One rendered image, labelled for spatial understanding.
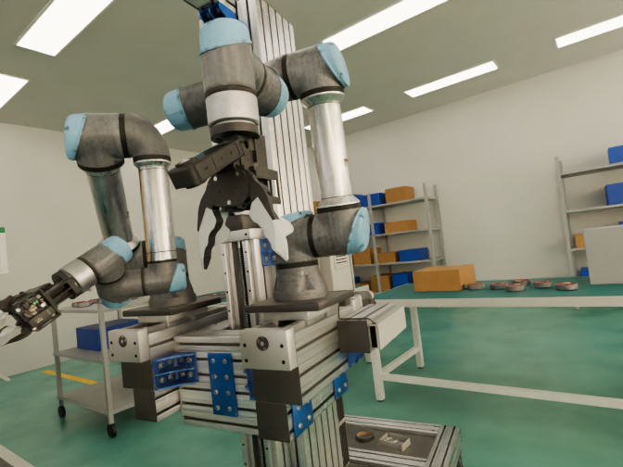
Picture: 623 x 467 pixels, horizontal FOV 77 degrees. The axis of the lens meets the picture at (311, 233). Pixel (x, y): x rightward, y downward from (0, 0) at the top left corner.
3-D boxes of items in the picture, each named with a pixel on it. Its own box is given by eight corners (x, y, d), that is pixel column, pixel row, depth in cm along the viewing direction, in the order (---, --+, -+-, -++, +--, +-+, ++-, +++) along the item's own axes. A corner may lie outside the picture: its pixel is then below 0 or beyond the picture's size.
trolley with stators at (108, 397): (126, 391, 379) (116, 286, 382) (190, 407, 318) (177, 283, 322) (57, 417, 331) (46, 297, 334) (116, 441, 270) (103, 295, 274)
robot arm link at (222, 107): (235, 85, 53) (190, 102, 57) (238, 119, 53) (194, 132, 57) (267, 101, 59) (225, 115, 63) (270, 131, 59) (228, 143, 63)
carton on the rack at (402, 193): (395, 204, 700) (394, 190, 701) (414, 201, 679) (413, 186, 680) (386, 203, 668) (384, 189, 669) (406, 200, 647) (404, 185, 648)
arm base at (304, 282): (291, 294, 118) (287, 261, 119) (336, 292, 111) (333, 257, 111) (262, 303, 105) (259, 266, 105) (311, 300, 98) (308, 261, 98)
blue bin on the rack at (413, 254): (409, 259, 689) (407, 248, 690) (428, 258, 668) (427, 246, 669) (400, 261, 655) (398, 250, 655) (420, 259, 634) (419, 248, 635)
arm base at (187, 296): (174, 300, 141) (171, 272, 142) (206, 298, 134) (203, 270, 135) (138, 309, 128) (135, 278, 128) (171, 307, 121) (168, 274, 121)
